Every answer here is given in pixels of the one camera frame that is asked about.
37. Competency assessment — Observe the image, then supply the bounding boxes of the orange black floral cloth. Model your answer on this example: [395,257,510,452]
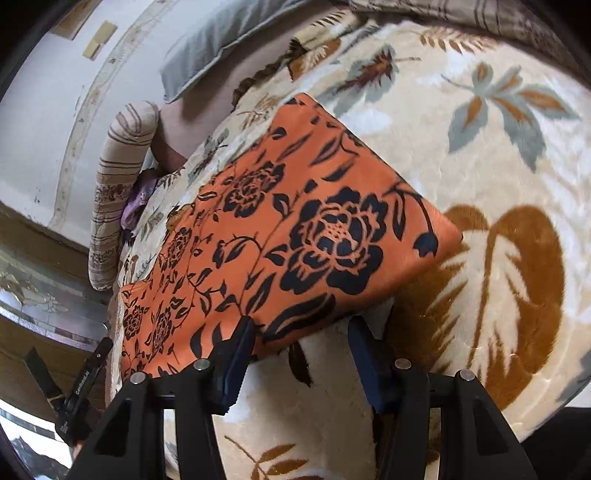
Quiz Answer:
[119,92,464,384]

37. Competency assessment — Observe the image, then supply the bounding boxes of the grey pillow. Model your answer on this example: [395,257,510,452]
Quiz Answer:
[161,0,315,103]

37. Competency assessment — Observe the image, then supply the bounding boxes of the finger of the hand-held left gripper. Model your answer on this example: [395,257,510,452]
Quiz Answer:
[25,347,63,411]
[85,337,114,372]

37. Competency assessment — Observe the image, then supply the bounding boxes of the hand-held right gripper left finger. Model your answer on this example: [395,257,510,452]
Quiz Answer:
[69,316,257,480]

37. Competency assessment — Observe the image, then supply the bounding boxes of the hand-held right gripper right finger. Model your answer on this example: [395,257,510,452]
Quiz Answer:
[347,318,539,480]

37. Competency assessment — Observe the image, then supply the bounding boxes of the beige striped bolster pillow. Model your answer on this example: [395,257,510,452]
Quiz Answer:
[89,102,160,291]

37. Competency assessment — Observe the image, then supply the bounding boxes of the cream leaf print blanket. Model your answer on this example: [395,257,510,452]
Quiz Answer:
[111,9,591,480]

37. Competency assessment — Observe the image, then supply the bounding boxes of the purple cloth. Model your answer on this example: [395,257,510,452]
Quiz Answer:
[121,178,158,229]

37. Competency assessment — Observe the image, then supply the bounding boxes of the patterned glass window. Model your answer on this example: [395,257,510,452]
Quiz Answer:
[0,244,109,342]

